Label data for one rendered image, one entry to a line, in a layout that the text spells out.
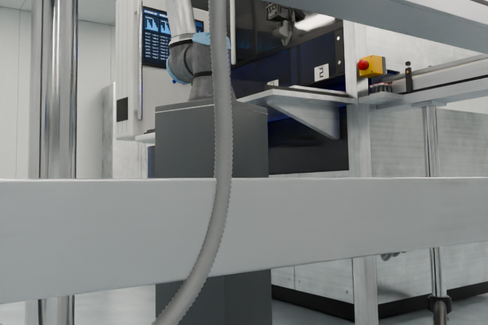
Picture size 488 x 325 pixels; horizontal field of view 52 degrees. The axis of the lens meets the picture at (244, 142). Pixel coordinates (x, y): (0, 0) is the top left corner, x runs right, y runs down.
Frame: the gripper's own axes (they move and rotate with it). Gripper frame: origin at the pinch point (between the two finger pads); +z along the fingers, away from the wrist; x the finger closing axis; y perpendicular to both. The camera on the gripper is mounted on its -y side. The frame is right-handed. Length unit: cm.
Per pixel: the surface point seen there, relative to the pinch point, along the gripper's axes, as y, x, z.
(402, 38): -53, 13, -8
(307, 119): -7.7, 2.1, 29.4
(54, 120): 106, 89, 50
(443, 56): -81, 13, -4
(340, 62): -24.4, 4.3, 5.3
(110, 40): -119, -542, -166
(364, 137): -28.0, 12.2, 36.3
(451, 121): -85, 13, 26
